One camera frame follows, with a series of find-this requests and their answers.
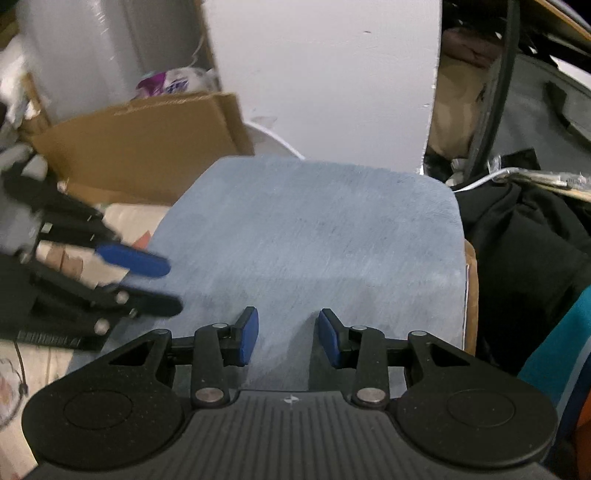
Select beige cloth pile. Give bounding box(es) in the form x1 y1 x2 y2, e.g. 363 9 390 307
427 28 506 160

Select teal printed cloth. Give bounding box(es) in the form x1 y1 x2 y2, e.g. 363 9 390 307
517 286 591 480

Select folded brown garment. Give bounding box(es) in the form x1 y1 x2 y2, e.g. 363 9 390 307
462 240 479 356

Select grey fabric bag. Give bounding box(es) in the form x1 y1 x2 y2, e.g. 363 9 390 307
485 51 591 181

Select light blue denim pants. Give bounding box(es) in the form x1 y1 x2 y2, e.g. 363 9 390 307
65 154 465 402

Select shiny plastic packet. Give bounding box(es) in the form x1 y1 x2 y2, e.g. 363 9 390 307
489 154 591 201

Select flattened cardboard sheet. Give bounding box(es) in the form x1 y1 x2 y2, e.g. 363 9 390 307
21 92 256 208

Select grey wrapped mattress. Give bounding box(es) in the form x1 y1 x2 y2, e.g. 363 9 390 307
16 0 218 125

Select white cable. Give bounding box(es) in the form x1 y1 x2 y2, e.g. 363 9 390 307
245 117 513 193

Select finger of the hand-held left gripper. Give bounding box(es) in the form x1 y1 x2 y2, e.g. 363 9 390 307
6 174 172 279
30 270 184 334

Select black garment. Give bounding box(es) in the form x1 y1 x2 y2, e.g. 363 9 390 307
455 148 591 374

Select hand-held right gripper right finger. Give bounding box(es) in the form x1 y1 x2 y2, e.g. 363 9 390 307
318 308 472 408

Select cream bear print bed sheet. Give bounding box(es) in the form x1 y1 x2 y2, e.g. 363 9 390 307
0 203 171 480

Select purple white detergent bag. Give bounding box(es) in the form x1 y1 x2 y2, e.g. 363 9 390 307
134 67 221 100

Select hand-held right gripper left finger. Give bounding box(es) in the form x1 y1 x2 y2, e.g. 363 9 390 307
108 305 259 408

